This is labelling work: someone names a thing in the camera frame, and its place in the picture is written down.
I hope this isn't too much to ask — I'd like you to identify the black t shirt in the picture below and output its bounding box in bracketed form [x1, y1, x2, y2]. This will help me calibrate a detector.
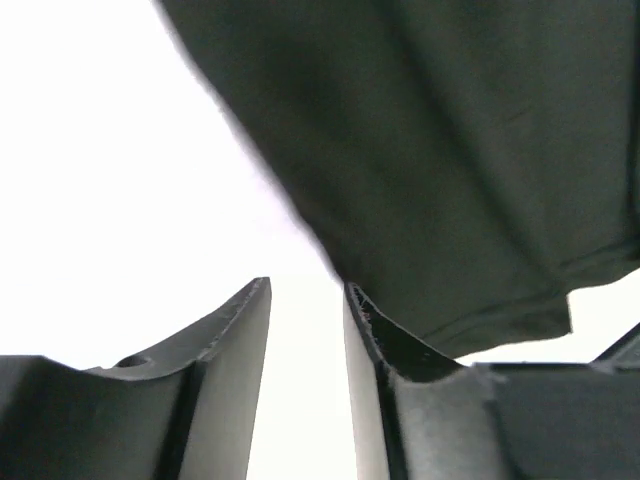
[161, 1, 639, 357]

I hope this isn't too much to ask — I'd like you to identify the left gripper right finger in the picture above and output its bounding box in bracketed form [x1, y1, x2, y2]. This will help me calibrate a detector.
[344, 285, 639, 480]

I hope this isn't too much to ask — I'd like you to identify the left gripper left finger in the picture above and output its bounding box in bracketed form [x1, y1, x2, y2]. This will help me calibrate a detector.
[1, 278, 271, 480]

